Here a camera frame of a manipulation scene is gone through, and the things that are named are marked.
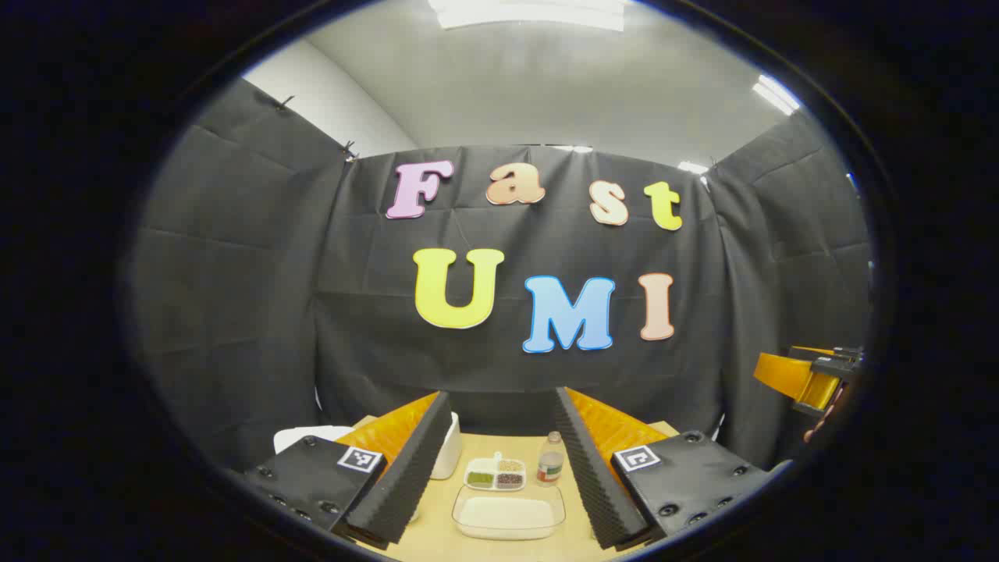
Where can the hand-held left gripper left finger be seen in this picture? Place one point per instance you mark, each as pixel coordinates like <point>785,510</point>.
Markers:
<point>410,476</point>

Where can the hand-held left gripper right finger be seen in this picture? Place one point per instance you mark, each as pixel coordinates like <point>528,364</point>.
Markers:
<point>597,476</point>

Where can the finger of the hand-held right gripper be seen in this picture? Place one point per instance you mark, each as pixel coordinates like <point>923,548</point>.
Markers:
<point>788,375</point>

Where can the white rice cooker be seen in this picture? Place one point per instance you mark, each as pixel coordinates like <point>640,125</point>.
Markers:
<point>447,449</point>

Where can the clear container of rice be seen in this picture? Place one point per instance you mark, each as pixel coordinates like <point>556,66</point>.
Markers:
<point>507,515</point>

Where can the small clear bottle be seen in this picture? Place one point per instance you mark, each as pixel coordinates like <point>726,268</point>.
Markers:
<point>550,464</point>

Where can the divided dish of beans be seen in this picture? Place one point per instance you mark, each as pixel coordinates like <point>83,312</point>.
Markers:
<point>495,474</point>

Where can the black backdrop cloth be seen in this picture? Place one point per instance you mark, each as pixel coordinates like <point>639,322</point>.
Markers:
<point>312,297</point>

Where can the ceiling light strip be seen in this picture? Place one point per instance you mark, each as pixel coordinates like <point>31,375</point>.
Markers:
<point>776,94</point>

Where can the ceiling light panel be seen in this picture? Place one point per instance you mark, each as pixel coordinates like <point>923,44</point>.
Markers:
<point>531,12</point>

